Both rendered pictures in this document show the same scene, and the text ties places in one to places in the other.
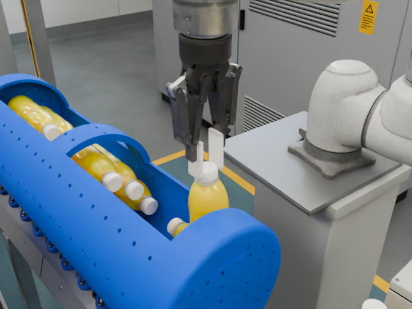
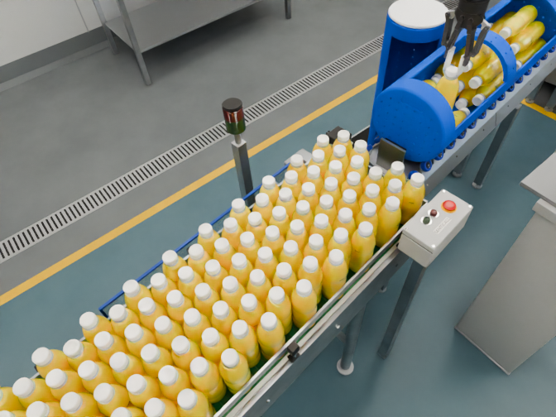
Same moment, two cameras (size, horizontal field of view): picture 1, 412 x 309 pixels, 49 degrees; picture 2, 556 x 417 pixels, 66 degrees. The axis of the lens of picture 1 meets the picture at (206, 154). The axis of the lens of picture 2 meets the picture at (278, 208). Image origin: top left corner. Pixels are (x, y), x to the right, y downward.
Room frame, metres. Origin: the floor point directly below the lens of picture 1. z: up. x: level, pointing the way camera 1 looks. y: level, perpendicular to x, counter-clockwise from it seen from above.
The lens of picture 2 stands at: (0.08, -1.11, 2.08)
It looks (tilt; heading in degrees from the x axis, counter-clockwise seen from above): 52 degrees down; 91
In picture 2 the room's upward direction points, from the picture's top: 5 degrees counter-clockwise
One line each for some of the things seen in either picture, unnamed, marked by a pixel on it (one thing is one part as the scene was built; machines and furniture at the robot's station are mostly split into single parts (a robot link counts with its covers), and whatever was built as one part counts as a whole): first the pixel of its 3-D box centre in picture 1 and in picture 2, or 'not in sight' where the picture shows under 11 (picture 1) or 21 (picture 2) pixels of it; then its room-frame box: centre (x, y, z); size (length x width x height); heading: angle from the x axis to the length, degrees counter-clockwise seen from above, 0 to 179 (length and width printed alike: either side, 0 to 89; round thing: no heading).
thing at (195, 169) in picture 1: (195, 158); (448, 59); (0.61, 0.02, 1.31); 0.03 x 0.01 x 0.07; 42
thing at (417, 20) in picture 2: not in sight; (418, 12); (0.78, 0.81, 1.03); 0.28 x 0.28 x 0.01
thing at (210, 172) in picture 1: (206, 171); (452, 72); (0.63, 0.00, 1.27); 0.04 x 0.04 x 0.02
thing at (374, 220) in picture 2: not in sight; (365, 228); (0.32, -0.37, 0.99); 0.07 x 0.07 x 0.19
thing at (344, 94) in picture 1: (344, 103); not in sight; (1.08, -0.36, 1.18); 0.18 x 0.16 x 0.22; 48
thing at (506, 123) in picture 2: not in sight; (494, 149); (1.30, 0.58, 0.31); 0.06 x 0.06 x 0.63; 42
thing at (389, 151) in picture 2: not in sight; (391, 156); (0.47, -0.07, 0.99); 0.10 x 0.02 x 0.12; 132
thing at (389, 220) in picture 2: not in sight; (387, 222); (0.39, -0.36, 0.99); 0.07 x 0.07 x 0.19
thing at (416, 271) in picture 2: not in sight; (401, 309); (0.51, -0.42, 0.50); 0.04 x 0.04 x 1.00; 42
